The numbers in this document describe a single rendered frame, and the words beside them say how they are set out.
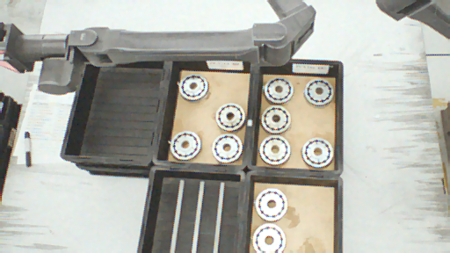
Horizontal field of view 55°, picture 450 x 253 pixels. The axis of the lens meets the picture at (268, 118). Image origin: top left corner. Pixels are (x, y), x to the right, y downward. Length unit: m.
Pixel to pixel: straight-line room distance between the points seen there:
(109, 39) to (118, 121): 0.70
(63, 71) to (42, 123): 0.92
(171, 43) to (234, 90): 0.67
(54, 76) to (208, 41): 0.31
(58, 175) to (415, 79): 1.40
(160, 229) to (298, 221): 0.44
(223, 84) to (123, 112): 0.37
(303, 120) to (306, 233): 0.38
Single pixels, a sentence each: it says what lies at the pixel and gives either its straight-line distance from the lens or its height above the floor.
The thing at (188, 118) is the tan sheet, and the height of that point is 0.83.
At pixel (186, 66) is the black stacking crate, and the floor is 0.86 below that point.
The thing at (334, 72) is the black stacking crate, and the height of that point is 0.87.
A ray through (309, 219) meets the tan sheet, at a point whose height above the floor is 0.83.
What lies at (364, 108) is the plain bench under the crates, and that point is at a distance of 1.69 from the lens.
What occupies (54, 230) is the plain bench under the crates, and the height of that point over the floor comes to 0.70.
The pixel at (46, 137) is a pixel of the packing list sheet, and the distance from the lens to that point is 1.85.
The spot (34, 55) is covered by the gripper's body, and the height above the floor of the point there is 1.46.
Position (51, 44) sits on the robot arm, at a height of 1.48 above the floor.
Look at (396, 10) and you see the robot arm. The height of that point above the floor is 1.54.
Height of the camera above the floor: 2.23
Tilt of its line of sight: 69 degrees down
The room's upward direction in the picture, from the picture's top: 5 degrees counter-clockwise
